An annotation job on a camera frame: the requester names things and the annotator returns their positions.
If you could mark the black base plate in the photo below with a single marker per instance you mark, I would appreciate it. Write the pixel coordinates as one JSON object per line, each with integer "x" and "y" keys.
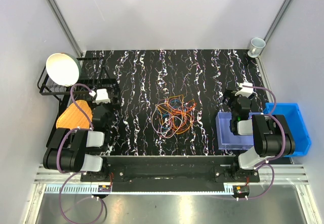
{"x": 167, "y": 174}

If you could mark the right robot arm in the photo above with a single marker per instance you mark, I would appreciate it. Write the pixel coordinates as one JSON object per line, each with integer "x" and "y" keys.
{"x": 244, "y": 126}

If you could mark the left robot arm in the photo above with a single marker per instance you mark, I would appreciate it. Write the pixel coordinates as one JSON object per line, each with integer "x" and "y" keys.
{"x": 77, "y": 130}

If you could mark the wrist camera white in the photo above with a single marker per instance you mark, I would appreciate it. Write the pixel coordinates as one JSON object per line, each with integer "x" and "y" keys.
{"x": 100, "y": 96}
{"x": 245, "y": 89}

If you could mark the orange woven mat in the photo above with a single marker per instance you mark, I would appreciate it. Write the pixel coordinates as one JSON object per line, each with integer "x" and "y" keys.
{"x": 72, "y": 117}

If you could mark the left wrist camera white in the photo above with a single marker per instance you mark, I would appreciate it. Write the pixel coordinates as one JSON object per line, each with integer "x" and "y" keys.
{"x": 100, "y": 96}

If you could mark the purple translucent box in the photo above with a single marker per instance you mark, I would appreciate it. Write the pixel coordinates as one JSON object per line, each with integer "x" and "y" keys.
{"x": 226, "y": 139}

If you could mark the white mug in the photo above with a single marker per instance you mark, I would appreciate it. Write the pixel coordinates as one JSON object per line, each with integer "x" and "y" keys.
{"x": 256, "y": 47}

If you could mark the blue plastic bin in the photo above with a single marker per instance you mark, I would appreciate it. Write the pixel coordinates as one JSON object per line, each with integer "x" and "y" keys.
{"x": 293, "y": 127}

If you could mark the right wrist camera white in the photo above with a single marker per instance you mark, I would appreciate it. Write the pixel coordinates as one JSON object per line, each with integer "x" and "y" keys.
{"x": 245, "y": 89}

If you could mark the white bowl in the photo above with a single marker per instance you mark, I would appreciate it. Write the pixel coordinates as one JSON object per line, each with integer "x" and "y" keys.
{"x": 63, "y": 69}

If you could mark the black wire dish rack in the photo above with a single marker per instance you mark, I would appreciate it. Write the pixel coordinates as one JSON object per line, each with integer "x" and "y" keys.
{"x": 94, "y": 76}

